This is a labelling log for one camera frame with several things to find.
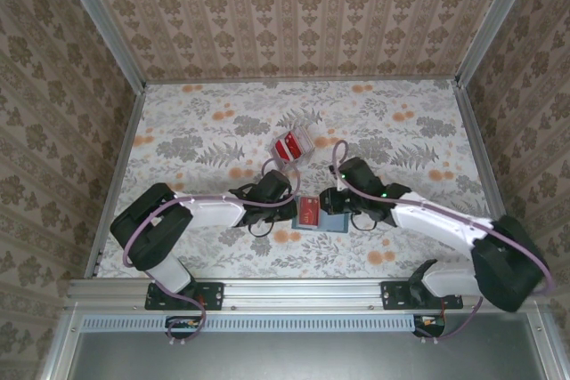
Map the red credit card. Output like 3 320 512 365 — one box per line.
297 196 322 227
273 130 305 162

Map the floral table cover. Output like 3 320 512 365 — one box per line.
95 80 513 279

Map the aluminium mounting beam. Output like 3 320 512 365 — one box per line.
66 277 547 314

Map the black controller board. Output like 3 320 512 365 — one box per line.
164 315 202 339
411 315 447 339

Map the grey metal panel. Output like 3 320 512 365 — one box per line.
66 312 550 380

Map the thin black right gripper cable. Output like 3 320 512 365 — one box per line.
348 212 379 233

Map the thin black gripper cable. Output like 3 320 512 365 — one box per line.
348 212 379 233
247 218 276 239

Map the thin black left gripper cable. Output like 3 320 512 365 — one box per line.
247 218 276 239

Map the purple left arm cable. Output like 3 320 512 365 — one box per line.
123 155 300 348

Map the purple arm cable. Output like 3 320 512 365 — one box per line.
123 155 300 348
331 139 556 348

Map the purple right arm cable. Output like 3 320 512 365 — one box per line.
331 139 556 348

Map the grey slotted cable duct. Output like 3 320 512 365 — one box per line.
82 313 446 333

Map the aluminium table side rail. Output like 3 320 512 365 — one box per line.
86 85 148 279
453 82 526 278

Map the aluminium frame post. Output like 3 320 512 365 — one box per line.
454 0 535 87
51 0 148 90

